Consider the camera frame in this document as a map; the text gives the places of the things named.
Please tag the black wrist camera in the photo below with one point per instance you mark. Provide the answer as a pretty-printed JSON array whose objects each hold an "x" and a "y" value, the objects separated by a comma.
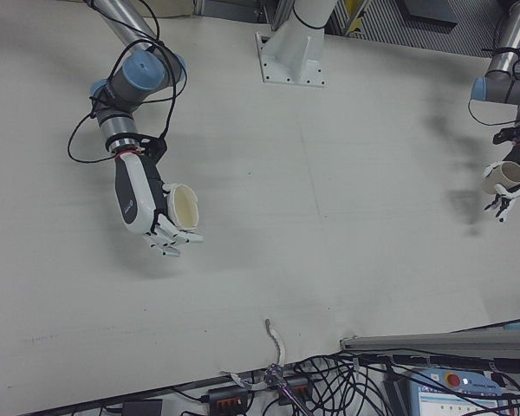
[
  {"x": 502, "y": 136},
  {"x": 158, "y": 147}
]

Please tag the tan paper cup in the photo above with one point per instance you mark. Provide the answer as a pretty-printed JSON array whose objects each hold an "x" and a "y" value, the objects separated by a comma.
[{"x": 511, "y": 173}]

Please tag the striped ribbed mat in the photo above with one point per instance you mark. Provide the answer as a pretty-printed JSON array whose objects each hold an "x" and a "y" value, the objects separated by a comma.
[{"x": 381, "y": 26}]

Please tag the black adapter box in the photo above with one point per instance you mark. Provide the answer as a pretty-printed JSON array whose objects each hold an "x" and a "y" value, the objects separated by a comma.
[{"x": 141, "y": 408}]

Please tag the black power strip orange switches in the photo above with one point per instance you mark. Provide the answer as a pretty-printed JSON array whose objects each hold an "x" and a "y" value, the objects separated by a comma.
[
  {"x": 227, "y": 396},
  {"x": 299, "y": 388}
]

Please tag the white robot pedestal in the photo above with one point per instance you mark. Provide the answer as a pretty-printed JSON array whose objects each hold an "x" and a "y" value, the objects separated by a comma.
[{"x": 292, "y": 56}]

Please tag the serrated plastic strip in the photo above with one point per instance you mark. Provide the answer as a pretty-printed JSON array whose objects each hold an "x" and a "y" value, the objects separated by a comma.
[{"x": 277, "y": 343}]

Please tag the aluminium profile post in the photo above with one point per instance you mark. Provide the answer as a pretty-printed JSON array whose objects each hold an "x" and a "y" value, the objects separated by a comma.
[{"x": 437, "y": 342}]

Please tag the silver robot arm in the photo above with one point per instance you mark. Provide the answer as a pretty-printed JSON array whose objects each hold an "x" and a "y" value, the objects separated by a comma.
[
  {"x": 123, "y": 17},
  {"x": 513, "y": 30}
]

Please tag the blue teach pendant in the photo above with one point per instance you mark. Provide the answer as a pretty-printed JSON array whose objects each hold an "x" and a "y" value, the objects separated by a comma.
[{"x": 459, "y": 383}]

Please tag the purple metallic rod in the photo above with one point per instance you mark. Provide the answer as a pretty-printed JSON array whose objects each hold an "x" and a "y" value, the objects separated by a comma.
[{"x": 286, "y": 390}]

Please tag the aluminium frame rail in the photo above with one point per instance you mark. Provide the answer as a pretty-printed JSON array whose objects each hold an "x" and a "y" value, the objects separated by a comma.
[{"x": 281, "y": 13}]

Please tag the white paper cup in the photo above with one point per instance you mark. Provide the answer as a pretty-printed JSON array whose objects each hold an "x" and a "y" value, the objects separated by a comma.
[{"x": 186, "y": 208}]

